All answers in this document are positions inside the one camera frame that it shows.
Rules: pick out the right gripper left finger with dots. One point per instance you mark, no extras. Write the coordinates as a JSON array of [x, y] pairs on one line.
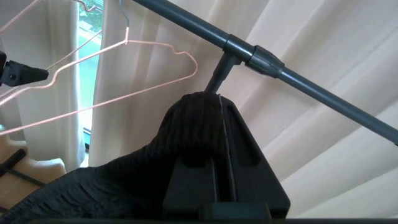
[[189, 189]]

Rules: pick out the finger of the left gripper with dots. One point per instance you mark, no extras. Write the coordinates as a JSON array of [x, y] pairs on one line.
[[21, 74]]

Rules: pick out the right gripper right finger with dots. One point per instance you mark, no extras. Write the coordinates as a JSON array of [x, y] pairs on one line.
[[258, 186]]

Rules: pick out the black shorts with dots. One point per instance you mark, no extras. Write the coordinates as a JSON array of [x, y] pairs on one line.
[[140, 174]]

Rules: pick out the black clothes rack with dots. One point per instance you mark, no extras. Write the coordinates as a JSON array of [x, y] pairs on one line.
[[199, 25]]

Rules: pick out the window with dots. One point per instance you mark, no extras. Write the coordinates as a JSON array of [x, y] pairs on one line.
[[90, 62]]

